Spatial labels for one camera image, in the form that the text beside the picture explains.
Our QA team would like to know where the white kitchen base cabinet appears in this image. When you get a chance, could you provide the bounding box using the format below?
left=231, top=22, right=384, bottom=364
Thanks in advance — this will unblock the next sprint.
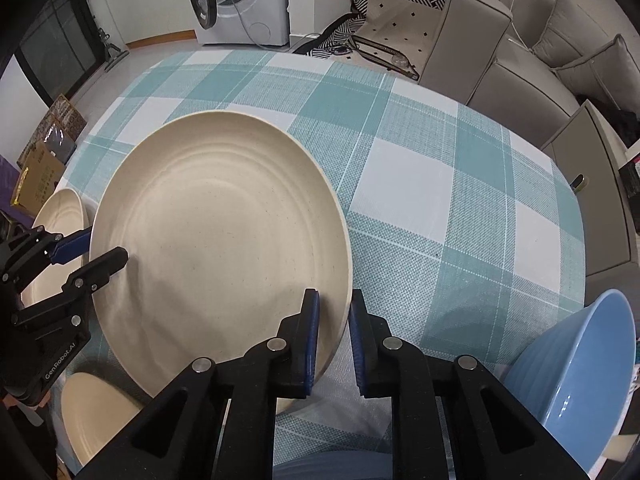
left=80, top=0, right=198, bottom=51

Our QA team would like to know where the grey side cabinet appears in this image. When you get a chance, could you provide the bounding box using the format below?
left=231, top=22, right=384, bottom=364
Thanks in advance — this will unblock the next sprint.
left=540, top=100, right=640, bottom=278

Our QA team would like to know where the grey floor mop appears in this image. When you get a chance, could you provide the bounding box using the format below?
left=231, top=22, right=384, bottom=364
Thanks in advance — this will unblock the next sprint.
left=97, top=27, right=130, bottom=73

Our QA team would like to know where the brown cardboard box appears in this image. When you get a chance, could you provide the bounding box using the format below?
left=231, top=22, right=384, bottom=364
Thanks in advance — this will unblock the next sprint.
left=10, top=140, right=66, bottom=211

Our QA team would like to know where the white front-load washing machine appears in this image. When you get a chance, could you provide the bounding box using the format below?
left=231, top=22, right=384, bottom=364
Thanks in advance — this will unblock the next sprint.
left=182, top=0, right=292, bottom=47

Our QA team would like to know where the grey fabric sofa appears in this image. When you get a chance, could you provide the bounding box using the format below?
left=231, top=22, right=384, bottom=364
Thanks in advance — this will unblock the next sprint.
left=417, top=0, right=640, bottom=151

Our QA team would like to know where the beige diamond-dotted cushion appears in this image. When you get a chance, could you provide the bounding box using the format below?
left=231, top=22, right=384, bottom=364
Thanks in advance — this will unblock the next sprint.
left=350, top=0, right=447, bottom=78

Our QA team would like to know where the black framed glass door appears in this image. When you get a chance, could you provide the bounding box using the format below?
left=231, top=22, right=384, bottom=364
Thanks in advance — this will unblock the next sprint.
left=15, top=0, right=98, bottom=103

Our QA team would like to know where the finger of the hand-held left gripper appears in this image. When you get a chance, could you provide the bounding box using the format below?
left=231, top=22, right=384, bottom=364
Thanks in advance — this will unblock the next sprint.
left=0, top=226, right=93, bottom=287
left=12, top=246, right=129, bottom=329

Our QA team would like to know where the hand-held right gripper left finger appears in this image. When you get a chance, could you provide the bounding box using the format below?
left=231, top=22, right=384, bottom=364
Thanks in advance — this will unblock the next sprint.
left=75, top=289, right=321, bottom=480

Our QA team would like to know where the grey sofa cushion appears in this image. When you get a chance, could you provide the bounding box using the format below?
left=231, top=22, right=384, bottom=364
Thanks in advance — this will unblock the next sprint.
left=531, top=0, right=613, bottom=68
left=555, top=34, right=640, bottom=111

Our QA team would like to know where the brown patterned flat box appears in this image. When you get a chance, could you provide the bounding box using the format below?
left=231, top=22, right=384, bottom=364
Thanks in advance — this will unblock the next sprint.
left=17, top=94, right=88, bottom=171

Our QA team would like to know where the blue ribbed bowl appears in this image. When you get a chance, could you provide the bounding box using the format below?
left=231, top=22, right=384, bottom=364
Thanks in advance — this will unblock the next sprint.
left=505, top=289, right=637, bottom=478

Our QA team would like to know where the beige round plate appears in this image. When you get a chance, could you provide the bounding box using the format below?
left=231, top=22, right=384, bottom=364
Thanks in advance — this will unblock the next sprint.
left=90, top=112, right=353, bottom=416
left=20, top=187, right=93, bottom=308
left=60, top=372, right=146, bottom=468

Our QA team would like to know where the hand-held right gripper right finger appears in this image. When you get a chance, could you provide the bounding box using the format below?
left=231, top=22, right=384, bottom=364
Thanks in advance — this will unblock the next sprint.
left=348, top=289, right=591, bottom=480

